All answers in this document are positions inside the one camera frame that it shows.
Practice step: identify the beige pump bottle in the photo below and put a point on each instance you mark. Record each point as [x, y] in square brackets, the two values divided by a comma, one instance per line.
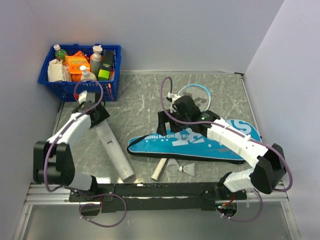
[87, 75]

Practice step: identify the orange snack packet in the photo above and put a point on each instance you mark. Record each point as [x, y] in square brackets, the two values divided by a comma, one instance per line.
[74, 62]

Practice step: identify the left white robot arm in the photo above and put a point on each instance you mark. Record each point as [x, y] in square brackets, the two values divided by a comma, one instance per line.
[53, 163]

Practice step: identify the blue badminton racket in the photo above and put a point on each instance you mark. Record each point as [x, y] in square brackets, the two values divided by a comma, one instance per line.
[202, 98]

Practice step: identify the grey pump bottle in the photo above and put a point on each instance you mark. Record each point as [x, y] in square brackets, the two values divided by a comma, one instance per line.
[96, 59]

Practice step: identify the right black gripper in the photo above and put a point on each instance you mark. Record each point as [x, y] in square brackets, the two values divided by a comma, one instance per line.
[162, 119]

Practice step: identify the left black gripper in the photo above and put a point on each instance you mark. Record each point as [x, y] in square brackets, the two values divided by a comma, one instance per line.
[103, 115]

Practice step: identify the green drink bottle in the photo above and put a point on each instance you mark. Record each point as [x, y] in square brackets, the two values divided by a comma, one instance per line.
[60, 54]

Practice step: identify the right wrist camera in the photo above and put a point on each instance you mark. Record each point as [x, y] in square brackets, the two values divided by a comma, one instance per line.
[172, 98]

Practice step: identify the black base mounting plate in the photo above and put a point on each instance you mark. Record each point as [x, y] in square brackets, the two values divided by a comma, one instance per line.
[159, 196]

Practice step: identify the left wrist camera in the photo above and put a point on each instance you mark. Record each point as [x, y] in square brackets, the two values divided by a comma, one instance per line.
[85, 97]

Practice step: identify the aluminium rail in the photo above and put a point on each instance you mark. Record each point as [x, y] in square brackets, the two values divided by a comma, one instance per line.
[38, 195]

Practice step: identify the white shuttlecock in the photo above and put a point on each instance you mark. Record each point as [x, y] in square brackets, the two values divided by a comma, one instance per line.
[188, 169]
[172, 165]

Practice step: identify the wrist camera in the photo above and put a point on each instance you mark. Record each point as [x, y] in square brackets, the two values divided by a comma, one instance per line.
[85, 97]
[172, 98]

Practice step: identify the beige cloth bag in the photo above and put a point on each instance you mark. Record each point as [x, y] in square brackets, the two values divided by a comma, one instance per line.
[57, 72]

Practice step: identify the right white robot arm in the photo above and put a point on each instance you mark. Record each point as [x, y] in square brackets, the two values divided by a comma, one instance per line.
[267, 163]

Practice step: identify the blue racket cover bag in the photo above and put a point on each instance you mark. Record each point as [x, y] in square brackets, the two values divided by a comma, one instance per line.
[184, 145]

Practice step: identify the black green box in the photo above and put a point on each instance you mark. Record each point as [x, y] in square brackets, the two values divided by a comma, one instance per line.
[106, 66]

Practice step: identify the white shuttlecock tube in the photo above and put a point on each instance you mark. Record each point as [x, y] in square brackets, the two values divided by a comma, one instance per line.
[114, 151]

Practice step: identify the blue plastic basket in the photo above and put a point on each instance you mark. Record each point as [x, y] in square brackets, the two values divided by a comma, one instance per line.
[64, 90]

